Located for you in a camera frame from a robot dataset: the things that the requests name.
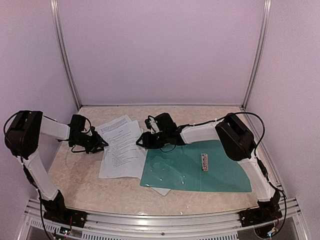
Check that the green file folder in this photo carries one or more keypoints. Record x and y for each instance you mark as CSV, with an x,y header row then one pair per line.
x,y
180,168

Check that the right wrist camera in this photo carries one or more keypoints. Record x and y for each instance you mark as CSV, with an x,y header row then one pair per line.
x,y
151,124

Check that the white paper stack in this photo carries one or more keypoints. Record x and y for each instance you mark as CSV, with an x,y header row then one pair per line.
x,y
122,158

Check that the aluminium front rail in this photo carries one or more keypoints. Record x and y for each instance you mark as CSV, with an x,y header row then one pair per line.
x,y
111,226

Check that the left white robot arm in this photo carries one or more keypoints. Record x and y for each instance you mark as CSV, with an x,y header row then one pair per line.
x,y
22,132

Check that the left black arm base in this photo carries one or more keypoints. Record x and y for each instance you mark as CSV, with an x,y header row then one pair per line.
x,y
56,211

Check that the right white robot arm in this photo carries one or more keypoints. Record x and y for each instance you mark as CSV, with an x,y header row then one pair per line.
x,y
236,138

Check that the left aluminium corner post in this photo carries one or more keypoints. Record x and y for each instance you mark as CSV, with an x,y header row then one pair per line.
x,y
54,5

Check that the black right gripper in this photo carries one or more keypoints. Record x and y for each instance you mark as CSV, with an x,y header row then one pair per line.
x,y
147,142

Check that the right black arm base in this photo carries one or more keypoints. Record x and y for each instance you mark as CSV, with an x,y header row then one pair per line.
x,y
265,212

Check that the white printed top sheet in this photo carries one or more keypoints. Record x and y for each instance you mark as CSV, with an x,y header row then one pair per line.
x,y
162,191

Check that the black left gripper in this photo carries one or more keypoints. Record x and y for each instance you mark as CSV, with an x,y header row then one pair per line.
x,y
97,143

